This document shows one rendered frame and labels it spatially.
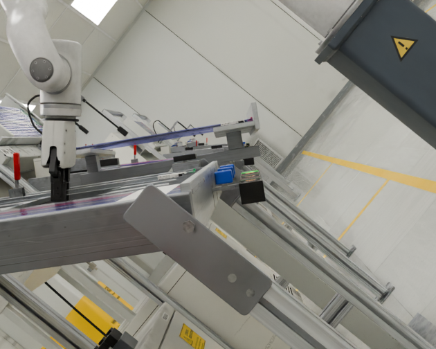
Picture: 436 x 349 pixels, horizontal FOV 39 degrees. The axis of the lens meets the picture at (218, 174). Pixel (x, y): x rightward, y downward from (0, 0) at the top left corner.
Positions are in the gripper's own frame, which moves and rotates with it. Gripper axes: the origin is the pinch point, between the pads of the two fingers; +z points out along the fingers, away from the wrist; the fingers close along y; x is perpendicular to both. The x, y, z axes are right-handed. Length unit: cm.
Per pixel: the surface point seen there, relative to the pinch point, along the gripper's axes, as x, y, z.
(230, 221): 35.4, -32.6, 9.7
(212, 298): 29, -85, 45
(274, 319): 43, 64, 7
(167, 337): 24.6, 9.2, 27.6
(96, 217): 23, 60, -3
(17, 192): -11.1, -5.0, 0.9
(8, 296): -15.1, -10.0, 25.7
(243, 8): 29, -749, -193
